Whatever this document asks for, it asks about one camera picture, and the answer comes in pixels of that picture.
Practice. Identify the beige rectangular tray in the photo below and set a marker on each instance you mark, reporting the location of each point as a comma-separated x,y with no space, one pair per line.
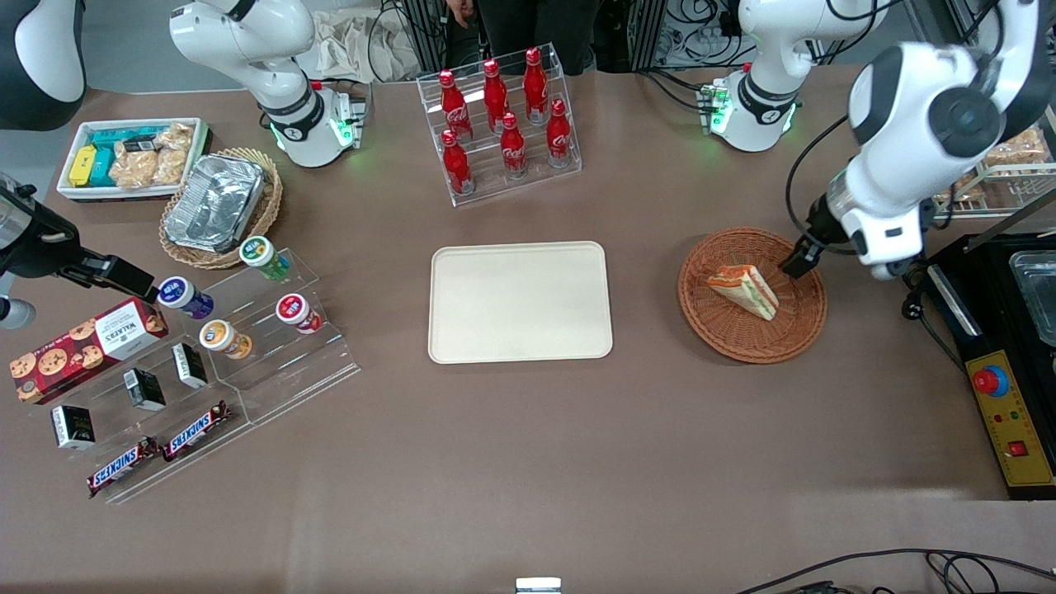
511,305

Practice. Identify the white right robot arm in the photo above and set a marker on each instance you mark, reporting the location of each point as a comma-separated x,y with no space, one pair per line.
247,33

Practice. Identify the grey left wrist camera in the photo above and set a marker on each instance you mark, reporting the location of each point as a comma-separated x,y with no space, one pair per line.
889,272

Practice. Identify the clear acrylic bottle rack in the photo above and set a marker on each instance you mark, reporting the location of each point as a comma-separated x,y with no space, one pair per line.
528,185

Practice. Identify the white plastic bin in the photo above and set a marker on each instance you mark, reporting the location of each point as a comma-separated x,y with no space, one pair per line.
124,195

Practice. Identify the orange lid snack cup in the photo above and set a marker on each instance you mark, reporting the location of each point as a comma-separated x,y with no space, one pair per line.
221,338

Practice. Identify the long teal box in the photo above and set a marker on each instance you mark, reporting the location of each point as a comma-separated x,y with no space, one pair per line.
124,134

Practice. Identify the short teal box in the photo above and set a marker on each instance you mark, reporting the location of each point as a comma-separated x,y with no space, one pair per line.
103,169

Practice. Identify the small black box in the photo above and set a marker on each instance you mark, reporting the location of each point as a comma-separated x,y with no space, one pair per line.
144,389
74,427
190,365

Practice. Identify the yellow small box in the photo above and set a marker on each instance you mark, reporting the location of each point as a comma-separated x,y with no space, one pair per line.
82,165

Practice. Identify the round brown wicker basket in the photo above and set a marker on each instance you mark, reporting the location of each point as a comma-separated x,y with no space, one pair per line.
742,340

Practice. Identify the small white device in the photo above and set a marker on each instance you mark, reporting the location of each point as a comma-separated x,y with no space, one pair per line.
538,586

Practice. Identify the red cola bottle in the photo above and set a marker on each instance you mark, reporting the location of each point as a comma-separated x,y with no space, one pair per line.
535,87
454,103
495,95
513,148
456,165
558,140

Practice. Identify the light tan wicker basket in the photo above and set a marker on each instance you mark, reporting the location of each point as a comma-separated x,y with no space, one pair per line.
198,258

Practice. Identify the grey metal bar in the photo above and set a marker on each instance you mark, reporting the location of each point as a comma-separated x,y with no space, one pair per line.
1015,221

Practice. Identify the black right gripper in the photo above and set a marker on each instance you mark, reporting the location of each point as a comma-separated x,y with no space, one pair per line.
37,250

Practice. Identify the triangular sandwich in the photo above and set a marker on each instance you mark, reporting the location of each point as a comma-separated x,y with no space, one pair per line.
747,289

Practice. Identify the beige cloth bag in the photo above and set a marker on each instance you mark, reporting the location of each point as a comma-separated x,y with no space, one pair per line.
346,45

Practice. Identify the Snickers chocolate bar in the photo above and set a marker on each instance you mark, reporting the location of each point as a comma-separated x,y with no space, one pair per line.
122,468
195,431

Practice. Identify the person in black clothes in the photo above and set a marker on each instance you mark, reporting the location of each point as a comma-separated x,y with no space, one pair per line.
536,25

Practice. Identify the red Walkers cookie box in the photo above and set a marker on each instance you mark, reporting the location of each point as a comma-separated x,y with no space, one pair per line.
82,351

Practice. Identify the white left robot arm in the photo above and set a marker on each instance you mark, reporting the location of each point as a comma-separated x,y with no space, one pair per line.
891,181

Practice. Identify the black yellow control box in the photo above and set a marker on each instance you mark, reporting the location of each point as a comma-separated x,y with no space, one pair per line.
1011,412

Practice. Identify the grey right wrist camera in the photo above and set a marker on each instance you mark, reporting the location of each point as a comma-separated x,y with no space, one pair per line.
15,313

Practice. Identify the black aluminium frame post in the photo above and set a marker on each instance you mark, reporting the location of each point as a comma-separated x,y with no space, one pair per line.
425,33

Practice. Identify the clear acrylic step display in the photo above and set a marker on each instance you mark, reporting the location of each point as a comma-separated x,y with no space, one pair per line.
190,474
305,371

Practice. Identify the aluminium foil tray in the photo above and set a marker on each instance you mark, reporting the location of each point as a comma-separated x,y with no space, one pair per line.
214,202

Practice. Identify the green lid snack cup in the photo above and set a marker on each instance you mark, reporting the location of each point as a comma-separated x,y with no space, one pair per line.
260,254

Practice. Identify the blue lid snack cup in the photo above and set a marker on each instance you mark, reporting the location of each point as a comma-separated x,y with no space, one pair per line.
181,295

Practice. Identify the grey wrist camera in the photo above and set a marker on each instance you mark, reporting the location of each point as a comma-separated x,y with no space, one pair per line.
15,313
889,272

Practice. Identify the cracker snack packet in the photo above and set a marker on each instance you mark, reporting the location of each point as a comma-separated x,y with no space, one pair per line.
171,167
177,136
132,169
1019,148
961,191

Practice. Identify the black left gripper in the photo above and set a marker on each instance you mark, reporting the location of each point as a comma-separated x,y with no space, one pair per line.
818,221

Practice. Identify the red lid snack cup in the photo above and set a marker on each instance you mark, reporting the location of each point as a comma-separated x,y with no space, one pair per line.
295,311

